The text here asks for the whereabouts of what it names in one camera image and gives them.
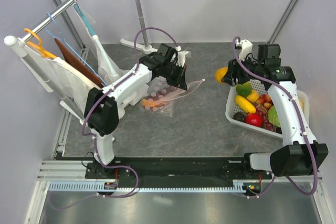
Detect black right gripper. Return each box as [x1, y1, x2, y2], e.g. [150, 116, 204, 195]
[222, 54, 264, 87]

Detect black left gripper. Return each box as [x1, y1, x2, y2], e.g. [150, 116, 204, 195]
[162, 63, 187, 91]

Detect orange citrus fruit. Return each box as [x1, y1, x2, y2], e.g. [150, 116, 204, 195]
[215, 67, 228, 83]

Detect clear pink-dotted zip bag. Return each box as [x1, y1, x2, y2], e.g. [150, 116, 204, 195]
[140, 77, 206, 114]

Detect orange carrot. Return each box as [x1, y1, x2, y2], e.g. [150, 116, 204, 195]
[140, 95, 171, 111]

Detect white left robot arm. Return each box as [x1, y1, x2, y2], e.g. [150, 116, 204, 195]
[83, 43, 190, 178]

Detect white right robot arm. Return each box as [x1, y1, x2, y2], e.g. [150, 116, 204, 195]
[221, 38, 329, 179]

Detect green leafy vegetable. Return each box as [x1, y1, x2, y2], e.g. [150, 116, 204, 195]
[236, 82, 253, 97]

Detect yellow corn cob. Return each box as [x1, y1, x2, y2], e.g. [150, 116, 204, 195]
[235, 95, 256, 113]

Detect yellow lemon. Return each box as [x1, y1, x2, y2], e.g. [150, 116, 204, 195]
[246, 90, 260, 103]

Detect white plastic basket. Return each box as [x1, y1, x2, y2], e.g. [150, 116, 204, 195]
[225, 78, 310, 140]

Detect dark purple mangosteen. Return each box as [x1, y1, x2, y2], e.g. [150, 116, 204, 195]
[233, 112, 246, 122]

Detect purple grape bunch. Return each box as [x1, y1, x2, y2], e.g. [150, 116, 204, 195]
[256, 105, 276, 132]

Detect red tomato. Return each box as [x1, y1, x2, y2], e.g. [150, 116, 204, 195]
[245, 113, 264, 127]

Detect teal hanger with white cloth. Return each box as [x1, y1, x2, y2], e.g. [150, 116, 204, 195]
[73, 3, 125, 84]

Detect white garment on hanger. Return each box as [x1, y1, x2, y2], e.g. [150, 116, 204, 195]
[24, 45, 98, 112]

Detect brown garment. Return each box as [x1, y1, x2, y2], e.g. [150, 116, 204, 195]
[54, 38, 103, 89]

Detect orange hanger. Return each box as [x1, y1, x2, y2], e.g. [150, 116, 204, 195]
[24, 28, 57, 60]

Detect metal clothes rack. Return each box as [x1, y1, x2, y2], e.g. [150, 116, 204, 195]
[3, 0, 169, 143]

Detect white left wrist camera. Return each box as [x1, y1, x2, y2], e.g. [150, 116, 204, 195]
[173, 46, 191, 67]

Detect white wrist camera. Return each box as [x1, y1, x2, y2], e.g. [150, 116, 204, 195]
[173, 46, 191, 67]
[234, 39, 253, 61]

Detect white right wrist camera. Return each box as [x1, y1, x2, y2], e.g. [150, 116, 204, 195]
[234, 39, 253, 61]

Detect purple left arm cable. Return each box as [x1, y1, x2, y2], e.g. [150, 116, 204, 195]
[81, 27, 179, 141]

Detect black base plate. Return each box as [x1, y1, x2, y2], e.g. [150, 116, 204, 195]
[85, 157, 271, 187]

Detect blue wire hanger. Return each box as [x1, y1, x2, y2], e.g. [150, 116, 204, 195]
[46, 13, 107, 87]

